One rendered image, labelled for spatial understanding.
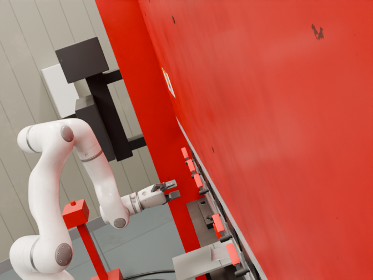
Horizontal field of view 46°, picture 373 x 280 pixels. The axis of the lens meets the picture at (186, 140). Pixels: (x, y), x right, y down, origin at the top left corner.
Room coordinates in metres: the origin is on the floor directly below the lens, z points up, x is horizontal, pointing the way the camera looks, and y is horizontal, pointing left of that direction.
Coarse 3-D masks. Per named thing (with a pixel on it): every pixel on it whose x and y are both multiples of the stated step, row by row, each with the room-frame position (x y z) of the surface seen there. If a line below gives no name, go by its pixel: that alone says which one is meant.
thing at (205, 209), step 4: (204, 200) 2.33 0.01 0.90; (200, 204) 2.29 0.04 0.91; (204, 204) 2.28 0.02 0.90; (208, 204) 2.27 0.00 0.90; (200, 208) 2.25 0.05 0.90; (204, 208) 2.23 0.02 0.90; (208, 208) 2.21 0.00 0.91; (204, 212) 2.18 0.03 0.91; (208, 212) 2.17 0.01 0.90; (204, 216) 2.14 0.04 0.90; (204, 220) 2.10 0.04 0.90; (208, 220) 2.08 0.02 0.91; (208, 224) 2.05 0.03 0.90; (212, 224) 2.05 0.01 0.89; (208, 228) 2.05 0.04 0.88
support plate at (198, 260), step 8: (200, 248) 1.68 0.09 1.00; (208, 248) 1.66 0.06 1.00; (184, 256) 1.66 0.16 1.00; (192, 256) 1.64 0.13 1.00; (200, 256) 1.62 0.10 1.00; (208, 256) 1.60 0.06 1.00; (176, 264) 1.62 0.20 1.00; (184, 264) 1.60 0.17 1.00; (192, 264) 1.58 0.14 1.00; (200, 264) 1.56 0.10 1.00; (208, 264) 1.54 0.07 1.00; (216, 264) 1.52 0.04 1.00; (224, 264) 1.51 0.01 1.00; (176, 272) 1.56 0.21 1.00; (184, 272) 1.54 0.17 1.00; (192, 272) 1.52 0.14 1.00; (200, 272) 1.51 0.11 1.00; (208, 272) 1.50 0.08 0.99
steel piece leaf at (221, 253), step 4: (216, 248) 1.63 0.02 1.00; (220, 248) 1.62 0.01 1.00; (224, 248) 1.61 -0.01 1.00; (212, 252) 1.61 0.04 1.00; (216, 252) 1.60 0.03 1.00; (220, 252) 1.59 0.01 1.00; (224, 252) 1.59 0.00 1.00; (212, 256) 1.59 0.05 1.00; (216, 256) 1.58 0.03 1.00; (220, 256) 1.57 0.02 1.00; (224, 256) 1.56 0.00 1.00; (228, 256) 1.55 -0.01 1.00; (212, 260) 1.56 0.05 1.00; (216, 260) 1.55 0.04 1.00
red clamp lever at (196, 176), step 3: (195, 174) 1.71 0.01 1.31; (198, 174) 1.71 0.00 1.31; (195, 177) 1.70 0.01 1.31; (198, 177) 1.70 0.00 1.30; (195, 180) 1.69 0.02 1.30; (198, 180) 1.69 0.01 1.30; (198, 183) 1.67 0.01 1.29; (201, 183) 1.67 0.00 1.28; (198, 186) 1.67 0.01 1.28; (201, 186) 1.67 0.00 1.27; (201, 189) 1.65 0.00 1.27; (204, 189) 1.65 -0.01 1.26; (207, 189) 1.65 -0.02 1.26; (201, 192) 1.64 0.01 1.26; (204, 192) 1.64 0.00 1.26
